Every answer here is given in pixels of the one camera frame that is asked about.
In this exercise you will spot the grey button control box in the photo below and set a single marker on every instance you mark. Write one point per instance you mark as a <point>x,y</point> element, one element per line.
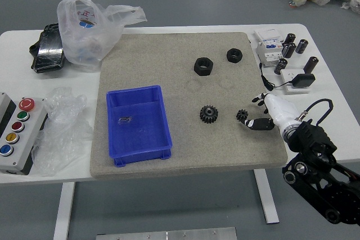
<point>19,161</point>

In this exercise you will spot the black cylindrical capacitor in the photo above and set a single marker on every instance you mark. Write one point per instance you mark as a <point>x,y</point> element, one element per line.
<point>290,39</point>
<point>310,65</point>
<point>301,46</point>
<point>288,50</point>
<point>281,66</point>

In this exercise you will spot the big black gear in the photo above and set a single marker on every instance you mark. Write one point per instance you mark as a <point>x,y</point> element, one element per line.
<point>209,114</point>

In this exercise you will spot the red push button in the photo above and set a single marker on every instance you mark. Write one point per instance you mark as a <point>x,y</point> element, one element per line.
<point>17,126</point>

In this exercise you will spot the big black hex nut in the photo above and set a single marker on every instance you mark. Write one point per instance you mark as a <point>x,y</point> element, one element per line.
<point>203,67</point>

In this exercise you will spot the small clear plastic piece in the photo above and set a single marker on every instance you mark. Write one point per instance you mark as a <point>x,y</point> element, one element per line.
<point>125,120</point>

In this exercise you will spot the clear crumpled plastic wrap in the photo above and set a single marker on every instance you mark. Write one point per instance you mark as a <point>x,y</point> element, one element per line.
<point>62,133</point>

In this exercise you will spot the blue plastic box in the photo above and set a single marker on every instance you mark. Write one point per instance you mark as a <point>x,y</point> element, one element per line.
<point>140,136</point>

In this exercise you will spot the white table leg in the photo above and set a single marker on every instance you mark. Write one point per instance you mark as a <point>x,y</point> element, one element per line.
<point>63,212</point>
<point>267,198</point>

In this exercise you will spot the black plastic tray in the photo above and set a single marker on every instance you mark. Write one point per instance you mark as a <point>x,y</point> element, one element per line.
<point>46,54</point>

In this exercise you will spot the white printed plastic bag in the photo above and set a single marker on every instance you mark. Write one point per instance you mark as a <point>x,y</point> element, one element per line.
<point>84,40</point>

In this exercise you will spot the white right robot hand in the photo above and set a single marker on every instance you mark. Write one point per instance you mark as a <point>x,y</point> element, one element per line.
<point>281,110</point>

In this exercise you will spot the small black gear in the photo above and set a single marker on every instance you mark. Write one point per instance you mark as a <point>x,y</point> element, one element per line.
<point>242,115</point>

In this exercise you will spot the red emergency stop button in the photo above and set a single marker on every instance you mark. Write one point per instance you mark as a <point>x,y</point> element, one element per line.
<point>26,104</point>

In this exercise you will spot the grey-brown mat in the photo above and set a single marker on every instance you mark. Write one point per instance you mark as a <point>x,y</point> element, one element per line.
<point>182,144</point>

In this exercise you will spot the blue push button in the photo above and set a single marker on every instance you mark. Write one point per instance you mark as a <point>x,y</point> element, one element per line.
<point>6,150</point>

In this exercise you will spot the silver metal plate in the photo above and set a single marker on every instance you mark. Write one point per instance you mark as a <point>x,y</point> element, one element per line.
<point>166,234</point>

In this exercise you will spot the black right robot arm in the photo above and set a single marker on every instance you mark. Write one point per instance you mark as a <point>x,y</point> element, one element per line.
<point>317,150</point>

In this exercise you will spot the white power socket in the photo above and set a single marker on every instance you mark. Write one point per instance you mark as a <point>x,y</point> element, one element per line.
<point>288,77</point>

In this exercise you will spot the yellow push button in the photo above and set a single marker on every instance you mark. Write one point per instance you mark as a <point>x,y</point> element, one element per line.
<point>12,138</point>

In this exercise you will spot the small black hex nut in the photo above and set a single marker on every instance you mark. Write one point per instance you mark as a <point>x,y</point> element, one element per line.
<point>234,55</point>

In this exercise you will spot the green push button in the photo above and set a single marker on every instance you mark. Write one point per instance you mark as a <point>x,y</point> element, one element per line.
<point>22,115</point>

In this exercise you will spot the white circuit breaker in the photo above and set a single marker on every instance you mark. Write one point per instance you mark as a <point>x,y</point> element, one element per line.
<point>268,46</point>

